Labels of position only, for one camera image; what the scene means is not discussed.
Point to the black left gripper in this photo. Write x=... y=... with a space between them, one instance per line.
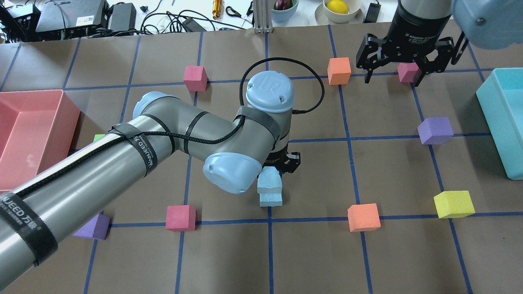
x=288 y=161

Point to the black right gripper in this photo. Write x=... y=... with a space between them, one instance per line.
x=413 y=36

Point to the light blue block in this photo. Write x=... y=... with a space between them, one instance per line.
x=269 y=181
x=270 y=199

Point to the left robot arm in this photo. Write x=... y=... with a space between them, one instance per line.
x=41 y=213

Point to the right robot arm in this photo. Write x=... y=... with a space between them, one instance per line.
x=488 y=24

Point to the magenta block far right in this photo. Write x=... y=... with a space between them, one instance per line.
x=408 y=72

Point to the magenta block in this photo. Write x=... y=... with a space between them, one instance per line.
x=181 y=218
x=408 y=72

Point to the orange block far right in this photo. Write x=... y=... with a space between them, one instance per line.
x=339 y=71

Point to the orange block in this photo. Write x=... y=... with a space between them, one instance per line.
x=363 y=217
x=339 y=71

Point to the purple block right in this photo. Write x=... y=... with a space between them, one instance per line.
x=435 y=130

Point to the purple block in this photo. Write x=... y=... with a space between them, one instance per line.
x=96 y=228
x=435 y=130

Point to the bowl with lemon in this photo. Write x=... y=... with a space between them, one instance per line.
x=339 y=12

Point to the orange block near right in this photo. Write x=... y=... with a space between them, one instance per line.
x=363 y=217

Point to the cyan plastic bin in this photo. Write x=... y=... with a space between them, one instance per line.
x=501 y=100

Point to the pink block far left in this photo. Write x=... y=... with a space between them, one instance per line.
x=195 y=78

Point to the magenta block near left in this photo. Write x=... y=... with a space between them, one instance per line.
x=181 y=218

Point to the blue bowl with fruit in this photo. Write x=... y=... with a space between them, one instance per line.
x=283 y=10

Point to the yellow block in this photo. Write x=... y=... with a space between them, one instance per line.
x=454 y=204

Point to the black scissors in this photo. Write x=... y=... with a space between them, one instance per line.
x=230 y=11

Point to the brass cylinder tool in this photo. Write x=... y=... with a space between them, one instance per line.
x=217 y=9

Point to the green block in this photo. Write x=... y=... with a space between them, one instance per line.
x=98 y=137

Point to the purple block near left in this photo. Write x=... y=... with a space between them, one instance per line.
x=96 y=228

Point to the black power adapter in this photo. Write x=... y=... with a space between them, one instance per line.
x=122 y=17

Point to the pink plastic bin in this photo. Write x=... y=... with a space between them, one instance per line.
x=36 y=132

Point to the black computer box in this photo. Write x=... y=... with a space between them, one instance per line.
x=72 y=15

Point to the aluminium frame post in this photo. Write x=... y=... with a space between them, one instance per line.
x=262 y=14

